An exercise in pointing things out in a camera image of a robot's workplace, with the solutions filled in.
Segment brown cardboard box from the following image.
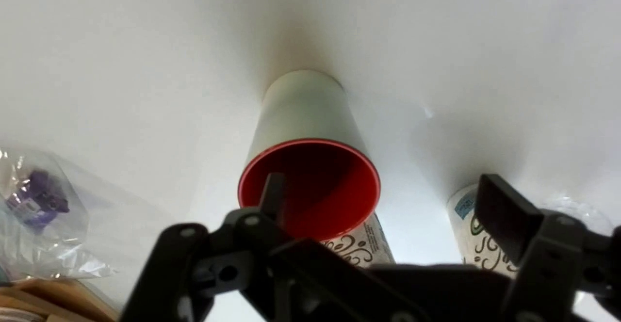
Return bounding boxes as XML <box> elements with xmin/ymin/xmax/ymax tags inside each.
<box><xmin>0</xmin><ymin>277</ymin><xmax>120</xmax><ymax>322</ymax></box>

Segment white cup with red inside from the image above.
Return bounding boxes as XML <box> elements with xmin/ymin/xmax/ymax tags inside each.
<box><xmin>237</xmin><ymin>69</ymin><xmax>381</xmax><ymax>242</ymax></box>

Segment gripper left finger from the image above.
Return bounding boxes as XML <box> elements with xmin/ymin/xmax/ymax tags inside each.
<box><xmin>119</xmin><ymin>173</ymin><xmax>419</xmax><ymax>322</ymax></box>

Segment clear plastic lid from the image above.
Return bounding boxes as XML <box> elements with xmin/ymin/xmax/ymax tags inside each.
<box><xmin>542</xmin><ymin>195</ymin><xmax>614</xmax><ymax>238</ymax></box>

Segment clear plastic bag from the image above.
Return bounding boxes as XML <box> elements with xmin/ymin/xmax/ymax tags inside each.
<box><xmin>0</xmin><ymin>145</ymin><xmax>171</xmax><ymax>285</ymax></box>

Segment purple item in bag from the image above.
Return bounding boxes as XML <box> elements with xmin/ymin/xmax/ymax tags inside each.
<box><xmin>5</xmin><ymin>169</ymin><xmax>71</xmax><ymax>229</ymax></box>

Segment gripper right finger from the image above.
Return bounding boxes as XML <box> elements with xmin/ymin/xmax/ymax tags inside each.
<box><xmin>474</xmin><ymin>174</ymin><xmax>621</xmax><ymax>322</ymax></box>

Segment white paper cup black swirls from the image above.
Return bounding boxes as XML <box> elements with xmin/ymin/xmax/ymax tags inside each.
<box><xmin>320</xmin><ymin>212</ymin><xmax>396</xmax><ymax>268</ymax></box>
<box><xmin>446</xmin><ymin>183</ymin><xmax>522</xmax><ymax>279</ymax></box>

